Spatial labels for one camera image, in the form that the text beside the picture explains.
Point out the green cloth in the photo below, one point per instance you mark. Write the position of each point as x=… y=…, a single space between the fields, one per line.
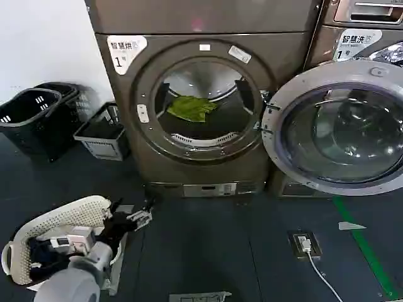
x=189 y=108

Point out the dark clothes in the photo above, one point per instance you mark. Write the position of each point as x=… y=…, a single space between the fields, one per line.
x=44 y=261

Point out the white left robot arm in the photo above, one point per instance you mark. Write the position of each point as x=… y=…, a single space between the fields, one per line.
x=72 y=280

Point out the grey machine with drawer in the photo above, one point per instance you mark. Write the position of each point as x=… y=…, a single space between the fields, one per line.
x=327 y=41

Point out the floor socket box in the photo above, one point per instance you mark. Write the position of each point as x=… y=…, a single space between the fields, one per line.
x=313 y=248

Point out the grey front-load dryer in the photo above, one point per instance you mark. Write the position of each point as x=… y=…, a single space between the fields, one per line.
x=283 y=47

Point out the round glass dryer door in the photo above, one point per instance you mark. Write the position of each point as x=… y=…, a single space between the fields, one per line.
x=346 y=132

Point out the grey square bin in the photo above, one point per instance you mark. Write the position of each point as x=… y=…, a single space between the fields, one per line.
x=100 y=146

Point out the black slotted laundry basket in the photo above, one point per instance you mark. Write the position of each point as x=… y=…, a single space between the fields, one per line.
x=74 y=104

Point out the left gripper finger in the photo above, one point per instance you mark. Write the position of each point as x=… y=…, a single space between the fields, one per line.
x=143 y=218
x=113 y=207

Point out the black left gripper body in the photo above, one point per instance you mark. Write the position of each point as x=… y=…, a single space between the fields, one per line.
x=118 y=225

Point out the white perforated laundry basket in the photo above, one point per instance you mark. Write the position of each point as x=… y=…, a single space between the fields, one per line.
x=63 y=214

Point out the white plug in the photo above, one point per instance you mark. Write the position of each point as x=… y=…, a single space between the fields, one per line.
x=304 y=244

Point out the green floor tape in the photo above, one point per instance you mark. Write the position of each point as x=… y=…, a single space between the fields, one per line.
x=365 y=248

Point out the white floor tape piece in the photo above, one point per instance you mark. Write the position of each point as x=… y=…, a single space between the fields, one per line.
x=351 y=226

